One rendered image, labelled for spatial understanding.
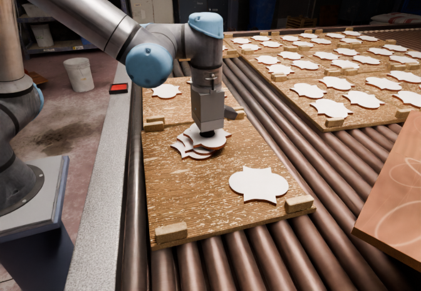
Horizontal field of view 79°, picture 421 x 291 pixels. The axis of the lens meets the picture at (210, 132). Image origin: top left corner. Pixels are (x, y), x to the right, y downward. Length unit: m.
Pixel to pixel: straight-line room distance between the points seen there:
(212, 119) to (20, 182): 0.49
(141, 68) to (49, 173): 0.48
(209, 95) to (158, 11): 5.03
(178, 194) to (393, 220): 0.40
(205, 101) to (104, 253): 0.38
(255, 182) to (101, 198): 0.36
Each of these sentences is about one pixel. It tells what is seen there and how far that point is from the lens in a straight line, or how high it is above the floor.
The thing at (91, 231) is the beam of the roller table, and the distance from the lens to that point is 0.61.
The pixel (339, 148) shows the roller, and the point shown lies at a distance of 0.85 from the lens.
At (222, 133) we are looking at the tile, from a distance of 0.71.
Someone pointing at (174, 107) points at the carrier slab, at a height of 0.94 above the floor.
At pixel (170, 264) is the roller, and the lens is 0.53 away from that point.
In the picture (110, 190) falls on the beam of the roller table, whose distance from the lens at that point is 0.67.
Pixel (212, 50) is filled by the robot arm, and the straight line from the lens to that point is 0.58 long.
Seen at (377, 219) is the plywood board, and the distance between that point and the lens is 0.49.
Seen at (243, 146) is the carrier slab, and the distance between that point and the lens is 0.74.
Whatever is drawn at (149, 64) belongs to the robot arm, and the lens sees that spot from 0.45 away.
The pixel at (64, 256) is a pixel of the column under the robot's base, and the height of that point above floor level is 0.63.
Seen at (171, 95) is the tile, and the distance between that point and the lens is 1.02.
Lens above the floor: 1.37
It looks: 33 degrees down
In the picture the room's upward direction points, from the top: straight up
